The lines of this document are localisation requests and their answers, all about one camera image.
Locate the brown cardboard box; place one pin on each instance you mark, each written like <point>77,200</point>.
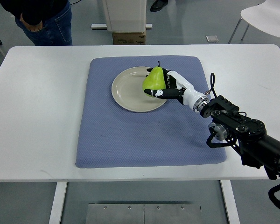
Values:
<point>129,38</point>

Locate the blue quilted mat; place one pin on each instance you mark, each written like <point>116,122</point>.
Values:
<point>172,135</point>

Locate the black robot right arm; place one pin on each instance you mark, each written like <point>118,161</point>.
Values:
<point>248,137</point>

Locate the beige round plate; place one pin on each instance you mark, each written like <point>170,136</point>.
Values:
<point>127,91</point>

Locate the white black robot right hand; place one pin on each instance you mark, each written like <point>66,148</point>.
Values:
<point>177,87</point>

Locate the white plastic chair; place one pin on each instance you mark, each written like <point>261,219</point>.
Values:
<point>264,17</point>

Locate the white pedestal column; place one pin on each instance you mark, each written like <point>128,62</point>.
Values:
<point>124,16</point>

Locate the metal floor plate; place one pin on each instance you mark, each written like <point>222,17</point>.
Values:
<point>143,214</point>

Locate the green pear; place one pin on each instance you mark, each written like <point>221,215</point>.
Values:
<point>155,79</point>

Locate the grey floor socket cover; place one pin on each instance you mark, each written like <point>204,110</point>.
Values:
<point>212,38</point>

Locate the person in blue jeans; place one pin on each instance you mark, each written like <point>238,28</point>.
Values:
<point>44,22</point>

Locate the black shoe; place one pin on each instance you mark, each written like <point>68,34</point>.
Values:
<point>158,5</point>

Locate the white table frame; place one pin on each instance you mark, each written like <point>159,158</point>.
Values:
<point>227,192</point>

